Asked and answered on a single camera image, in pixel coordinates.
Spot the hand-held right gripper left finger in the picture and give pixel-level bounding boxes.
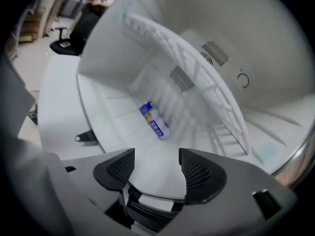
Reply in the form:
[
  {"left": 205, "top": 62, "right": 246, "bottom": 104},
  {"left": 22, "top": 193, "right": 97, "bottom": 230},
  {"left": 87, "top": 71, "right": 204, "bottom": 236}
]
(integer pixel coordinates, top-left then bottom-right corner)
[{"left": 93, "top": 147, "right": 136, "bottom": 191}]

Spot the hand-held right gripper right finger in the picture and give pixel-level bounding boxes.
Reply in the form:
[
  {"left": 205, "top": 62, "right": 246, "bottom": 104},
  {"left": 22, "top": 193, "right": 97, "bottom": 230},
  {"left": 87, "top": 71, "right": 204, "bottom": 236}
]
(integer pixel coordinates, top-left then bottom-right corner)
[{"left": 178, "top": 147, "right": 227, "bottom": 205}]

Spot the grey mesh office chair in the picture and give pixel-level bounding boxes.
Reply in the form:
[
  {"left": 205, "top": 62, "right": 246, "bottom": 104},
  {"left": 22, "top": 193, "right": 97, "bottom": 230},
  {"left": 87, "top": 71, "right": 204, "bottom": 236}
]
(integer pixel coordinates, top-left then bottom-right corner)
[{"left": 57, "top": 0, "right": 87, "bottom": 24}]

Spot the black office chair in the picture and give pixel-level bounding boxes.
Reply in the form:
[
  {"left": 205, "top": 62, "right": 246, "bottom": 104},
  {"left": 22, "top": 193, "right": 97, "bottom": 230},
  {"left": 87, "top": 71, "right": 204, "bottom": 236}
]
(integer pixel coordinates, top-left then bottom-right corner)
[{"left": 49, "top": 26, "right": 84, "bottom": 57}]

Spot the black fridge door hinge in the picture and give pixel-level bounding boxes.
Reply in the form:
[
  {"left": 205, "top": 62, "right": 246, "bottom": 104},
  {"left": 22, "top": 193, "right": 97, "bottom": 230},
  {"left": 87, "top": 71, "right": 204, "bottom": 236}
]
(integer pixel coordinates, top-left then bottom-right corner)
[{"left": 74, "top": 129, "right": 97, "bottom": 146}]

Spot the white fridge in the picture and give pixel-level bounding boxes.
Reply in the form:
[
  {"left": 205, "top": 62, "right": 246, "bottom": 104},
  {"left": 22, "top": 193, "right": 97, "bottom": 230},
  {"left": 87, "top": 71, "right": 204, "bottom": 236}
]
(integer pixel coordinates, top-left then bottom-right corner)
[{"left": 37, "top": 0, "right": 315, "bottom": 203}]

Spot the white wire fridge shelf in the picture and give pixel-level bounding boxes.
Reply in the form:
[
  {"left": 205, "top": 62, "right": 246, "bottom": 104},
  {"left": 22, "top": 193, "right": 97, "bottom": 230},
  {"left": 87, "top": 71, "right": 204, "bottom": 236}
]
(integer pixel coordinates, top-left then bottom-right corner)
[{"left": 122, "top": 13, "right": 252, "bottom": 154}]

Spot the wooden shelf unit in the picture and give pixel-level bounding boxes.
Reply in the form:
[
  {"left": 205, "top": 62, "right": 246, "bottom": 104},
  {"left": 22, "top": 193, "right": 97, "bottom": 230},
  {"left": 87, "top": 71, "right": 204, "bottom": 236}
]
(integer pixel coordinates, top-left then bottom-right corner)
[{"left": 15, "top": 1, "right": 47, "bottom": 44}]

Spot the blue label white bottle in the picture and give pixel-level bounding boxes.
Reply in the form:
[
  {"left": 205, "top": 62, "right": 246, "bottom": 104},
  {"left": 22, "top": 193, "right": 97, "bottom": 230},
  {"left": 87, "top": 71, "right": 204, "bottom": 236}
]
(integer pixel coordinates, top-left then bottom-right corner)
[{"left": 139, "top": 101, "right": 171, "bottom": 141}]

